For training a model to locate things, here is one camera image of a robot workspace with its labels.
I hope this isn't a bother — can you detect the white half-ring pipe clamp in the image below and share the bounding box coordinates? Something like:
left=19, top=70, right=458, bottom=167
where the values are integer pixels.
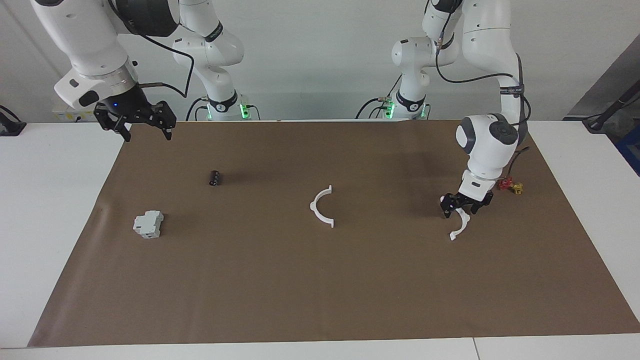
left=449, top=207, right=472, bottom=242
left=309, top=185, right=335, bottom=229

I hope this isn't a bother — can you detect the white power strip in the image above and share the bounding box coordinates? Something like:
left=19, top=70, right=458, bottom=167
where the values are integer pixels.
left=51, top=104, right=98, bottom=123

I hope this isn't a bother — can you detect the black right base cable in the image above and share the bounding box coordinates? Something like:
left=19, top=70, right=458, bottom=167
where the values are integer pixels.
left=186, top=96, right=208, bottom=122

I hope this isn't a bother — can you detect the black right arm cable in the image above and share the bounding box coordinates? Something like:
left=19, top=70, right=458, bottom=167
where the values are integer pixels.
left=107, top=0, right=196, bottom=98

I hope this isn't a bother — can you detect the brown paper mat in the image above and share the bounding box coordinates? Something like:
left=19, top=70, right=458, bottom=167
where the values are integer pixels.
left=27, top=119, right=640, bottom=348

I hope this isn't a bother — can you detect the black clamp foot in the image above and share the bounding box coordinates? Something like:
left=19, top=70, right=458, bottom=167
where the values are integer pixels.
left=0, top=105, right=27, bottom=137

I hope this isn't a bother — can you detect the black stand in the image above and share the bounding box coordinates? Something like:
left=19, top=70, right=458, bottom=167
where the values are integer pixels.
left=582, top=80, right=640, bottom=134

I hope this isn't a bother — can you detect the black left base cable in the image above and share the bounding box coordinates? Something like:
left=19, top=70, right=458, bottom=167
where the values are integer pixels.
left=356, top=97, right=390, bottom=120

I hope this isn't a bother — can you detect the blue crate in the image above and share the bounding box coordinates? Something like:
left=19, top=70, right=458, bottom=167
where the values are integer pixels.
left=616, top=126, right=640, bottom=177

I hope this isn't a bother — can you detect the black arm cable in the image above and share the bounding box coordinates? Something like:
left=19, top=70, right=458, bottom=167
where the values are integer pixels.
left=434, top=10, right=532, bottom=176
left=107, top=0, right=196, bottom=98

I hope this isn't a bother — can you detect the red-handled brass valve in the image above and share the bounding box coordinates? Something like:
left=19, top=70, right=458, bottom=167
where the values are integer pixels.
left=497, top=176, right=524, bottom=195

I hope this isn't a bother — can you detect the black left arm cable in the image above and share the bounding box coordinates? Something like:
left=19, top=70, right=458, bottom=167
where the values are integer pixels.
left=434, top=10, right=532, bottom=176

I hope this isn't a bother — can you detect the black base cable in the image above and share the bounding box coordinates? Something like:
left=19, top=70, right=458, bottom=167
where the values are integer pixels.
left=186, top=96, right=208, bottom=122
left=356, top=97, right=390, bottom=120

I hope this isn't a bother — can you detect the white circuit breaker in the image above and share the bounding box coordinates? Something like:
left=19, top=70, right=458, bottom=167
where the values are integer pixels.
left=132, top=210, right=165, bottom=239

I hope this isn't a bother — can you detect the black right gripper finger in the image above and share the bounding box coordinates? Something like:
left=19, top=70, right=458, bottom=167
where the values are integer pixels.
left=156, top=101, right=177, bottom=141
left=113, top=117, right=133, bottom=143

